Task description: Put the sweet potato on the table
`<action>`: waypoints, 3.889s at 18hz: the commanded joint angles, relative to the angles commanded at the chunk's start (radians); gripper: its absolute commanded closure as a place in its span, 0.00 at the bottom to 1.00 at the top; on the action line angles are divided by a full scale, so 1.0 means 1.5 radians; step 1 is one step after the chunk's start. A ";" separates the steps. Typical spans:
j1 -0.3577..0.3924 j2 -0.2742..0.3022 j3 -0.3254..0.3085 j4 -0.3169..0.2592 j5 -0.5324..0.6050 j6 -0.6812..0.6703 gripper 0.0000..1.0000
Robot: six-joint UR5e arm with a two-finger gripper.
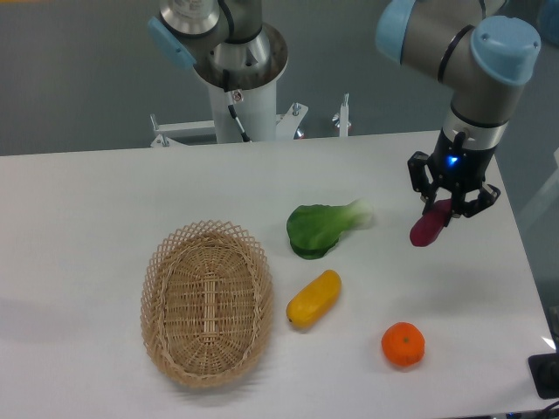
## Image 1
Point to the black device at edge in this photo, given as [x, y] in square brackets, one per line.
[544, 371]

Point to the green bok choy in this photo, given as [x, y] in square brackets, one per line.
[313, 230]

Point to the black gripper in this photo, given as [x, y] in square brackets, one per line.
[458, 170]

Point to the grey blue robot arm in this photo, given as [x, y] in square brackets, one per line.
[485, 58]

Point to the yellow mango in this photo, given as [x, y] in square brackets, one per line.
[313, 301]

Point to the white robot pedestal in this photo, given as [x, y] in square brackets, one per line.
[242, 83]

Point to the white metal base frame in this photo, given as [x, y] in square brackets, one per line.
[288, 126]

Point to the orange tangerine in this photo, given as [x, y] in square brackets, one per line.
[403, 344]

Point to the purple sweet potato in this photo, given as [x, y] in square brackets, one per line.
[427, 228]

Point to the woven wicker basket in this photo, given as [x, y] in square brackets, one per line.
[207, 304]

